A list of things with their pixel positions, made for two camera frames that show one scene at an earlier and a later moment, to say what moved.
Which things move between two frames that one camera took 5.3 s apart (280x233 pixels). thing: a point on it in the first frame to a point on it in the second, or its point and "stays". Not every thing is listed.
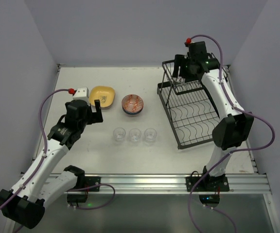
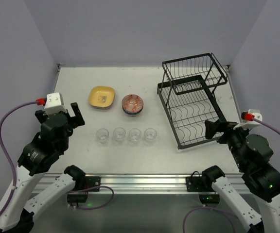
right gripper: x=180 y=64 to x=223 y=131
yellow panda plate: x=105 y=94 stays
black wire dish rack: x=191 y=114 stays
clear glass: x=134 y=136 stays
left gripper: x=95 y=116 to x=63 y=117
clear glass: x=119 y=134 stays
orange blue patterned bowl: x=132 y=104 stays
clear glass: x=150 y=135 stays
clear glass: x=181 y=79 to x=102 y=136
